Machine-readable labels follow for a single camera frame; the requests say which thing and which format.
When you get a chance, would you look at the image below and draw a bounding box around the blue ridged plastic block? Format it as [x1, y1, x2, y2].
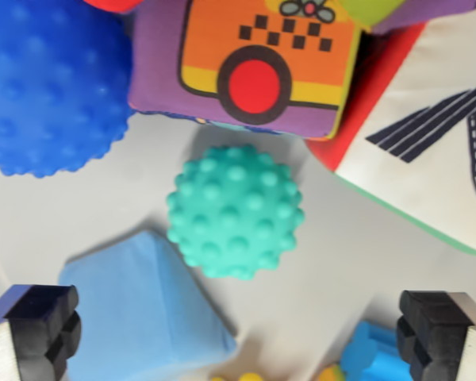
[338, 320, 406, 381]

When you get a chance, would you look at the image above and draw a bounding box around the grey plastic bin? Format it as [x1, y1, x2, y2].
[0, 0, 476, 381]

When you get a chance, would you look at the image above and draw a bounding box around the yellow spiky rubber ball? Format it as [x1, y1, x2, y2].
[209, 371, 263, 381]

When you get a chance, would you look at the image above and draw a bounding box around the teal bumpy rubber ball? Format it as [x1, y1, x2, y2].
[166, 144, 305, 281]

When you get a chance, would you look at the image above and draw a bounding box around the black silver gripper right finger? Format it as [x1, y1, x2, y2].
[395, 290, 476, 381]

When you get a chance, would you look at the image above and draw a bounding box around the light blue fabric cube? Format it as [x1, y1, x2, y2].
[58, 227, 239, 381]

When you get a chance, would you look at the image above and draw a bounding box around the purple fabric cube orange taxi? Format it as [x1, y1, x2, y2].
[127, 0, 365, 140]

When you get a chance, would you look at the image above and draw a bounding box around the black silver gripper left finger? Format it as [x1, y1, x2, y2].
[0, 283, 83, 381]

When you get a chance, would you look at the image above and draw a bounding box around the large blue bumpy ball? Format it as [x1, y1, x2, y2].
[0, 0, 138, 178]

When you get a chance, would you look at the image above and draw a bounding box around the white fabric cube with bird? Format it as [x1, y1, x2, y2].
[304, 6, 476, 257]

